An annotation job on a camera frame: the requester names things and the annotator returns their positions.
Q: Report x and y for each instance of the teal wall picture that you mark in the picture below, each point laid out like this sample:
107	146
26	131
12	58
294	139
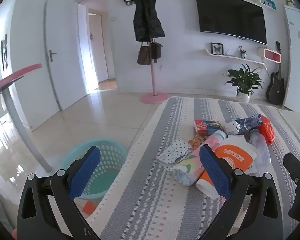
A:
267	2

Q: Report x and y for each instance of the blue foil wrapper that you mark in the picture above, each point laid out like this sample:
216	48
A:
250	122

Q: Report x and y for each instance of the white door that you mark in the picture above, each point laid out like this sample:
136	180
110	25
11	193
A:
65	55

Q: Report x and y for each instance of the clear plastic bottle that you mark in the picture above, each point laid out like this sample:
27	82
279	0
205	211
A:
261	147

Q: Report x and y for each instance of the brown handbag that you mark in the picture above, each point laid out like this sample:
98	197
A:
143	55

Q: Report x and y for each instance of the potted green plant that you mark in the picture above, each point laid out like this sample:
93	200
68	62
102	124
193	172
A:
243	80

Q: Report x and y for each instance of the pink floral bottle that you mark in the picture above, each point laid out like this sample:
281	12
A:
190	165

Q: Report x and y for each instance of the black butterfly photo frame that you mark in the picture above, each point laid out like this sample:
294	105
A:
217	48

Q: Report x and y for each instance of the polka dot face mask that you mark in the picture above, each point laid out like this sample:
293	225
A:
175	150

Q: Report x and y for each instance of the red white wall box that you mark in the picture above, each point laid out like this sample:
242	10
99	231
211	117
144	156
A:
272	55

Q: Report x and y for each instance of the orange snack wrapper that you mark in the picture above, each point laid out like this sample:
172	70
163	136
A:
196	141

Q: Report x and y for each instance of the grey striped woven mat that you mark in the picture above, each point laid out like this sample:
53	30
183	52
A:
152	192

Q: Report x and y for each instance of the black flat television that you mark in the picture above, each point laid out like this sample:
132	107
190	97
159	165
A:
230	15

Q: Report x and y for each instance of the red blue card box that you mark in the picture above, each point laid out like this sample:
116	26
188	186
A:
207	127

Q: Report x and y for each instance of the pink coat stand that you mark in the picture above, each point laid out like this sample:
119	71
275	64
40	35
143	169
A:
153	80

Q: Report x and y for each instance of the white curved wall shelf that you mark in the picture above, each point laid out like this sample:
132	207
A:
230	56

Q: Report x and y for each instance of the black wall decoration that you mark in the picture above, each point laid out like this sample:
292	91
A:
4	52

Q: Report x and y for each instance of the black guitar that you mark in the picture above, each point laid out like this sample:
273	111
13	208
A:
276	90

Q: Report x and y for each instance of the teal plastic basket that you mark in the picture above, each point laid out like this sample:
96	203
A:
110	155

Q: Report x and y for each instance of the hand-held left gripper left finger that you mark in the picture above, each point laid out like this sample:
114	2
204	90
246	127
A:
86	172

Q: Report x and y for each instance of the small figurine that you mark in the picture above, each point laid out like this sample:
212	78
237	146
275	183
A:
243	53

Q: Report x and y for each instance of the orange plastic bag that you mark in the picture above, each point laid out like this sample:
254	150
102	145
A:
267	130

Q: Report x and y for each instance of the pink table top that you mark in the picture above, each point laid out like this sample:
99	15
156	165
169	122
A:
15	76

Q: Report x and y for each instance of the black coat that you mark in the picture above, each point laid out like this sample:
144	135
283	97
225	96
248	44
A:
147	17

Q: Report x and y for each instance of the small white container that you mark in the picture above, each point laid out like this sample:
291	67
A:
232	127

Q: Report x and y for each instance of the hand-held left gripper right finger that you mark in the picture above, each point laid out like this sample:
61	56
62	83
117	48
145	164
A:
215	172

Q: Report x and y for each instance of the black handbag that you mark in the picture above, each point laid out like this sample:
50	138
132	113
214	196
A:
156	51

